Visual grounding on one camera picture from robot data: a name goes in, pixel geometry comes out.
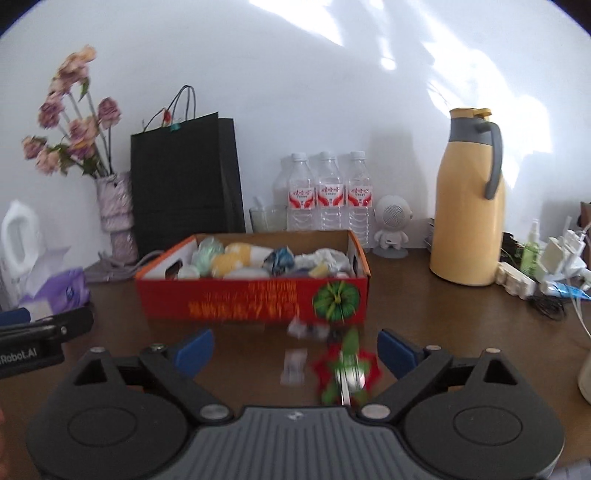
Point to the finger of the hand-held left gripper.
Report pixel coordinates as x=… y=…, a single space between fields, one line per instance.
x=69 y=323

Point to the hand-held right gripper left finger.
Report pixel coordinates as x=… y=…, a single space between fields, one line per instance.
x=196 y=348

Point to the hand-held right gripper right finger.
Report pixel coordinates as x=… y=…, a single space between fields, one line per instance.
x=395 y=350

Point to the red and green toy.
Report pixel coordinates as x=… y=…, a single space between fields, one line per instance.
x=348 y=364

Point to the orange cardboard box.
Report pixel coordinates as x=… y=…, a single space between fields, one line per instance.
x=231 y=300

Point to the purple tissue packet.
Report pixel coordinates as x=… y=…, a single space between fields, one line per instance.
x=64 y=290

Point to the small clear packet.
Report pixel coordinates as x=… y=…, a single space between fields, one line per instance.
x=304 y=330
x=294 y=367

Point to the light green soft toy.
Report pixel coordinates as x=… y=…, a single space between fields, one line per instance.
x=205 y=256

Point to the white and yellow plush toy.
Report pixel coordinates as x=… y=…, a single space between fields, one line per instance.
x=240 y=258

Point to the patterned lilac vase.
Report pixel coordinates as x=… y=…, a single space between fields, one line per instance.
x=115 y=212

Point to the blue crumpled packet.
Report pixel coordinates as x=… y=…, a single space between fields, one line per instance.
x=279 y=261

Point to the white astronaut speaker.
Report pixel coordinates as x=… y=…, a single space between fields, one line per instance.
x=392 y=217

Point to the white power strip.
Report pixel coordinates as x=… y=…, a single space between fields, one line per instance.
x=515 y=281

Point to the yellow thermos jug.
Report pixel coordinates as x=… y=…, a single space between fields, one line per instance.
x=466 y=221

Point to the clear glass cup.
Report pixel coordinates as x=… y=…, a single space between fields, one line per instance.
x=270 y=219

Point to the water bottle with red label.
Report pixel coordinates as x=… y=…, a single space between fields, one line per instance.
x=330 y=198
x=301 y=198
x=360 y=198

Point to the black adapter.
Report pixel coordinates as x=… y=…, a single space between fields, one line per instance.
x=511 y=247

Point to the black paper bag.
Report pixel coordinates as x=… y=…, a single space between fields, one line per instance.
x=184 y=184

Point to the green spray bottle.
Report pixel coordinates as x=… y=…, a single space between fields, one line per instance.
x=531 y=256

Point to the blue and white tube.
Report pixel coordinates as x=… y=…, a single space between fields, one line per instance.
x=565 y=290

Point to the dried pink flowers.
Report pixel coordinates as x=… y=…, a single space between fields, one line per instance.
x=78 y=134

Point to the white rounded object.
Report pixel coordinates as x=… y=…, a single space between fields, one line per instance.
x=585 y=378

